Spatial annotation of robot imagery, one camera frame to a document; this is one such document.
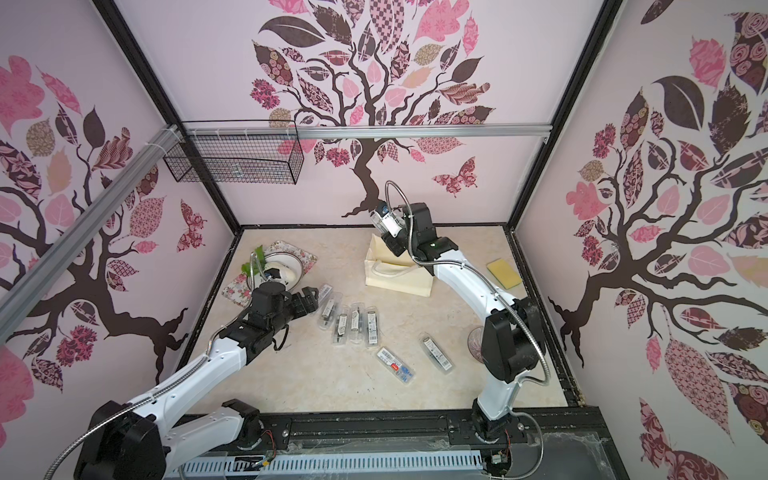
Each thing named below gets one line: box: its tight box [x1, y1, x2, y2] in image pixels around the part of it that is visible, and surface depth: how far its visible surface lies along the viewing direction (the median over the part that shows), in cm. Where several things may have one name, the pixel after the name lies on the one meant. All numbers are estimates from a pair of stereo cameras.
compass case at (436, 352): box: [419, 331, 455, 375], surface depth 87 cm
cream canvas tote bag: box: [364, 233, 434, 297], surface depth 97 cm
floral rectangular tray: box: [222, 240, 318, 307], surface depth 105 cm
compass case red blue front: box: [376, 347, 416, 384], surface depth 85 cm
